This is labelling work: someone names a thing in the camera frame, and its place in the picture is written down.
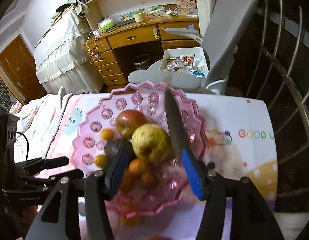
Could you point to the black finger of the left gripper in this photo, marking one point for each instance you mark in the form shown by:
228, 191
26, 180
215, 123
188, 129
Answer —
55, 162

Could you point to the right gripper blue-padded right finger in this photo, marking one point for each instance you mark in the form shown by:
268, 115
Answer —
196, 174

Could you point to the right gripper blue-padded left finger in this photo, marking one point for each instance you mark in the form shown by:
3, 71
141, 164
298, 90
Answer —
115, 172

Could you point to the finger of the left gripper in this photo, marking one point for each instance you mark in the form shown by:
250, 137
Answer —
72, 174

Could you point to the dark avocado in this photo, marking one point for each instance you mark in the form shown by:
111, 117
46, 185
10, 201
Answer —
117, 148

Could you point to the lone small orange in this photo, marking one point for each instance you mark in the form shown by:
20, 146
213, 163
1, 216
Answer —
127, 183

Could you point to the red yellow apple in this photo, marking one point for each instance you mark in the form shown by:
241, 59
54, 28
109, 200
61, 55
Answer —
128, 121

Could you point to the overripe black banana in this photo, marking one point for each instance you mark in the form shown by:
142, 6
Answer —
177, 132

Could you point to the large orange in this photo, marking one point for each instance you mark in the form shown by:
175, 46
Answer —
130, 221

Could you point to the small yellow orange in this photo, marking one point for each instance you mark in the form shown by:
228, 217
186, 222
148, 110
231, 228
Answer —
101, 160

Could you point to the small yellow kumquat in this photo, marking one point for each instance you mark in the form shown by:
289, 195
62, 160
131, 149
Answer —
107, 134

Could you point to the orange mandarin upper left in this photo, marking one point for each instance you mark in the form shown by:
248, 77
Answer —
137, 167

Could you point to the orange mandarin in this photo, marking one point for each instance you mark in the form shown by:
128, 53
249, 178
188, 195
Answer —
149, 180
137, 167

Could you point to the pink glass fruit bowl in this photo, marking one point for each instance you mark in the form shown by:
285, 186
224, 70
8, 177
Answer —
148, 98

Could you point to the orange mandarin upper right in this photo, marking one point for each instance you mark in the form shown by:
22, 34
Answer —
149, 180

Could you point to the pastel patterned blanket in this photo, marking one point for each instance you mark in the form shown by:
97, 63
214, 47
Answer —
38, 124

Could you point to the cartoon printed table cloth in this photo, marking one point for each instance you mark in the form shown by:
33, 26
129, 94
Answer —
234, 133

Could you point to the dark waste bin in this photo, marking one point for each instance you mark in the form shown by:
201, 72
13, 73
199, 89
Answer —
141, 62

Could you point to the brown wooden door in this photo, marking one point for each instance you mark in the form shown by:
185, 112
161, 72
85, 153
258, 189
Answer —
19, 65

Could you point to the white lace covered furniture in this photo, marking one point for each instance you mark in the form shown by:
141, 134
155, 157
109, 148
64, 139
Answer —
61, 60

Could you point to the wooden desk with drawers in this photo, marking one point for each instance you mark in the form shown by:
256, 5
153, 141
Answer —
112, 53

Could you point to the white storage box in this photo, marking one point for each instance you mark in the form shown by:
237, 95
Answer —
185, 60

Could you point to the green tissue pack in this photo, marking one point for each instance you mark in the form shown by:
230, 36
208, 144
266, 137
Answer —
105, 24

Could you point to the ceramic cup on desk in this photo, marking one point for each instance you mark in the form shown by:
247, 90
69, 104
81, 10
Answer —
141, 17

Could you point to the grey office chair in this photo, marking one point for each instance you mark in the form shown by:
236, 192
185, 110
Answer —
215, 55

